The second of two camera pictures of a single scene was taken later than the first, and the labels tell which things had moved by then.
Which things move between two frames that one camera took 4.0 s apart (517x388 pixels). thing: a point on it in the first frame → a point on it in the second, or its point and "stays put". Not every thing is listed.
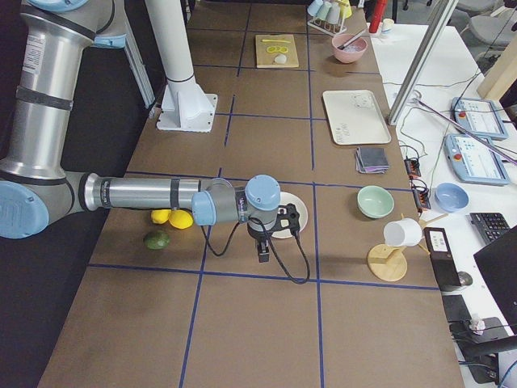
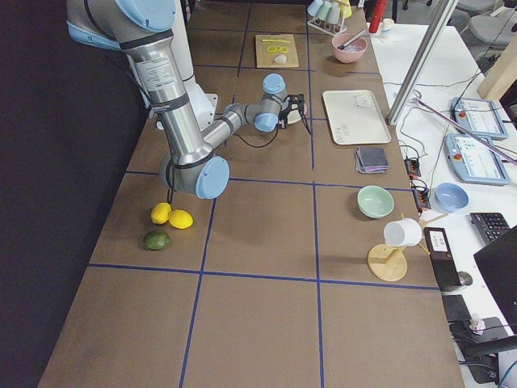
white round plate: [286, 198] → [294, 115]
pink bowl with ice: [351, 52] stays put
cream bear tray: [355, 117] stays put
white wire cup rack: [332, 29] stays put
